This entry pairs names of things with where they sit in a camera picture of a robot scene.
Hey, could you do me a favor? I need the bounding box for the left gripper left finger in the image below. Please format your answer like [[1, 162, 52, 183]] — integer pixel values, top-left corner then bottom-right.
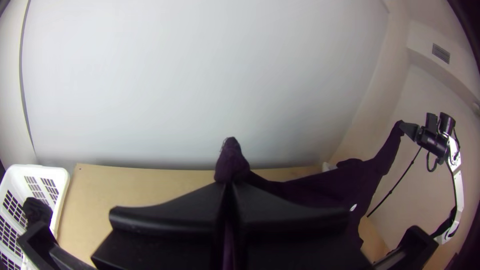
[[91, 182, 229, 270]]

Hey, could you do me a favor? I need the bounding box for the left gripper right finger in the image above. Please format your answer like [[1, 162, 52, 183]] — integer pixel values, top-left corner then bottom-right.
[[230, 182, 374, 270]]

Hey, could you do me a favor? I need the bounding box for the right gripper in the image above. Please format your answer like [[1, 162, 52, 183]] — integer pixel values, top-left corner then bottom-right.
[[398, 119, 450, 158]]

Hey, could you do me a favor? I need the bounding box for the black t-shirt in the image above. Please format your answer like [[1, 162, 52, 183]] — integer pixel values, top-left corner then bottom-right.
[[213, 119, 406, 270]]

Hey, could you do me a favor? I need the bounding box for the heap of clothes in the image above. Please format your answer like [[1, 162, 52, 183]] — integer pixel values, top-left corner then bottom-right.
[[21, 197, 54, 228]]

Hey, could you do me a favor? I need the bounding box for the white laundry basket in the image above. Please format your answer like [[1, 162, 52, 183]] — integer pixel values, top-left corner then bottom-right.
[[0, 164, 71, 270]]

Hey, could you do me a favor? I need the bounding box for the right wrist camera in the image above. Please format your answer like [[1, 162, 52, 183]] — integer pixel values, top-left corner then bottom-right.
[[424, 112, 440, 131]]

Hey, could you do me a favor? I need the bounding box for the black cable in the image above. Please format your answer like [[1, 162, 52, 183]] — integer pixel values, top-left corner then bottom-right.
[[366, 146, 423, 218]]

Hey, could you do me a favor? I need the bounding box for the wall air vent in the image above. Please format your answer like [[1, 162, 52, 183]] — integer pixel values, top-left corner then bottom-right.
[[431, 43, 451, 65]]

